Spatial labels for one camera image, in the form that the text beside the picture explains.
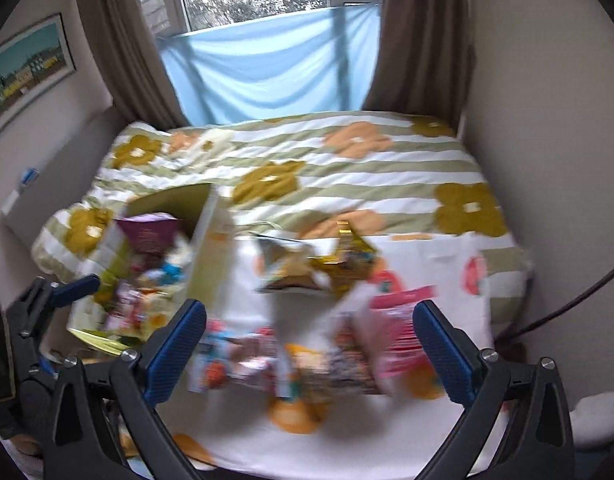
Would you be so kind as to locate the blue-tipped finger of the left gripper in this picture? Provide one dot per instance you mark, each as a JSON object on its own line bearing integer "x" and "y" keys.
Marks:
{"x": 64, "y": 295}

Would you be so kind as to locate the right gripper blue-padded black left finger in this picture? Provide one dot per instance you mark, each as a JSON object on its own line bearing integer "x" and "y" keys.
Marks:
{"x": 148, "y": 379}

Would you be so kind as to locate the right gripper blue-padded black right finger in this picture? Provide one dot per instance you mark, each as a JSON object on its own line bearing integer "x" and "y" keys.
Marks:
{"x": 479, "y": 386}

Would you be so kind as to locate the gold cocoa pillows bag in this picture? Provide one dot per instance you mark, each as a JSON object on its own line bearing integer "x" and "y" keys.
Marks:
{"x": 352, "y": 260}

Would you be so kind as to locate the silver potato chips bag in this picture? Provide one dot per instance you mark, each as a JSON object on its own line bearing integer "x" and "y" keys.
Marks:
{"x": 286, "y": 266}

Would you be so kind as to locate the Oishi shrimp flakes bag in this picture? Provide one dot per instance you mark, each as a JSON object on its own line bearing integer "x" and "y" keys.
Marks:
{"x": 223, "y": 357}

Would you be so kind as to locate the pink snack bag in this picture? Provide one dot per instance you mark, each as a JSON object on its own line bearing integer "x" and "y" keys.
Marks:
{"x": 403, "y": 351}

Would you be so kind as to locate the green cardboard snack box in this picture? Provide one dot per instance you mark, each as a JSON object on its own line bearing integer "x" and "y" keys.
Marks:
{"x": 127, "y": 309}

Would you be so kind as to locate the purple snack bag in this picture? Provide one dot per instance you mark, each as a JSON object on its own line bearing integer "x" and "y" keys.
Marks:
{"x": 149, "y": 234}

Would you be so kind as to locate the blue white snack bag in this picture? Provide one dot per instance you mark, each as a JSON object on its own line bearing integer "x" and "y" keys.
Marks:
{"x": 168, "y": 273}

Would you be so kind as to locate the grey headboard shelf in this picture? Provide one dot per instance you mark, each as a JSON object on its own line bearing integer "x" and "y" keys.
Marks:
{"x": 63, "y": 178}

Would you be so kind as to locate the mixed nuts snack bag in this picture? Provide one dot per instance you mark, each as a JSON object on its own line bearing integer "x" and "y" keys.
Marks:
{"x": 342, "y": 368}

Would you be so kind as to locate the framed town picture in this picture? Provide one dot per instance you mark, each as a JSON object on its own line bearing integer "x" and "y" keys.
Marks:
{"x": 32, "y": 62}

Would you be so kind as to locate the striped floral quilt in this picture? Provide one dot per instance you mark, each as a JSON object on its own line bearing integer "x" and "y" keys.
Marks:
{"x": 385, "y": 173}

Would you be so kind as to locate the brown left curtain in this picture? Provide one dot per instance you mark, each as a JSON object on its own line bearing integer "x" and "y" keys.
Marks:
{"x": 129, "y": 63}

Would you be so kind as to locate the brown curtain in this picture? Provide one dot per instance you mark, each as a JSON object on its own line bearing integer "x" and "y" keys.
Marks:
{"x": 425, "y": 59}
{"x": 129, "y": 63}

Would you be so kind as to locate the brown right curtain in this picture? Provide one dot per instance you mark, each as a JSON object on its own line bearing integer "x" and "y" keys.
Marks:
{"x": 425, "y": 59}

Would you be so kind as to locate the light blue window cloth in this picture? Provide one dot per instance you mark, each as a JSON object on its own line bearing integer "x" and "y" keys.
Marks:
{"x": 298, "y": 63}

